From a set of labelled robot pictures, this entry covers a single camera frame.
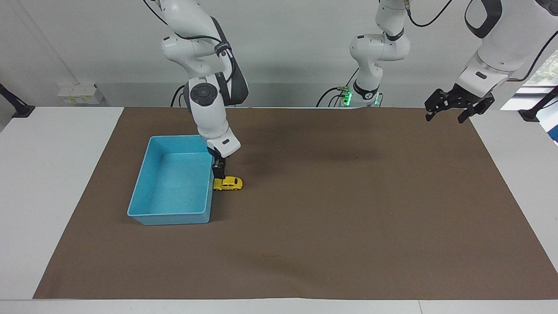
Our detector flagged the yellow toy beetle car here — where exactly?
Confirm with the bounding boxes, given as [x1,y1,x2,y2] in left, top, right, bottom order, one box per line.
[213,177,243,191]

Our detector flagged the light blue plastic bin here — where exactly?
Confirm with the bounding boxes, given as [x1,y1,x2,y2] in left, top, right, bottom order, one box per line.
[127,135,215,226]

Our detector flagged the black cable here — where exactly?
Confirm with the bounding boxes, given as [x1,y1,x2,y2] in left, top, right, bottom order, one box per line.
[143,0,238,88]
[507,41,558,82]
[407,0,455,28]
[316,85,350,108]
[170,84,187,108]

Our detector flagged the white wall socket box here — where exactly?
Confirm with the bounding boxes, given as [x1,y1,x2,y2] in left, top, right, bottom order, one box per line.
[58,82,105,106]

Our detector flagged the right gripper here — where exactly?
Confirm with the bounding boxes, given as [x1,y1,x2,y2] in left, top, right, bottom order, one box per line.
[208,147,228,169]

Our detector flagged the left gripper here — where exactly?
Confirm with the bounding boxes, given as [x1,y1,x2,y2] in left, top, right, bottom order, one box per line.
[425,83,496,124]

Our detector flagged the black stand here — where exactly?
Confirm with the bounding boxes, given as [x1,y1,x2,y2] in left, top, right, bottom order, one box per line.
[0,83,36,119]
[518,85,558,122]

